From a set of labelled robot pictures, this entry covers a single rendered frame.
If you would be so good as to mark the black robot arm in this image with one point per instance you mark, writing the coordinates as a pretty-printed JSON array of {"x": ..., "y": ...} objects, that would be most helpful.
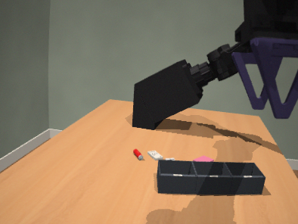
[{"x": 221, "y": 65}]

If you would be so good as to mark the dark grey rack of bins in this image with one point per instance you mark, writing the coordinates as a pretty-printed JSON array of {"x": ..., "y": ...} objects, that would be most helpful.
[{"x": 244, "y": 178}]

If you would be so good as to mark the white domino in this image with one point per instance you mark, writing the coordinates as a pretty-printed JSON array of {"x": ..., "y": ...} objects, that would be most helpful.
[{"x": 155, "y": 155}]

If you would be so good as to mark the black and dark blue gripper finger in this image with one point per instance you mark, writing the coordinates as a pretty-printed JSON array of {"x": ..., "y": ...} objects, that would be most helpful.
[
  {"x": 240, "y": 60},
  {"x": 265, "y": 48}
]

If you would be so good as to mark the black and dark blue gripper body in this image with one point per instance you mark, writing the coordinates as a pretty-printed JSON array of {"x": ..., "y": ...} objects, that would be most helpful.
[{"x": 262, "y": 21}]

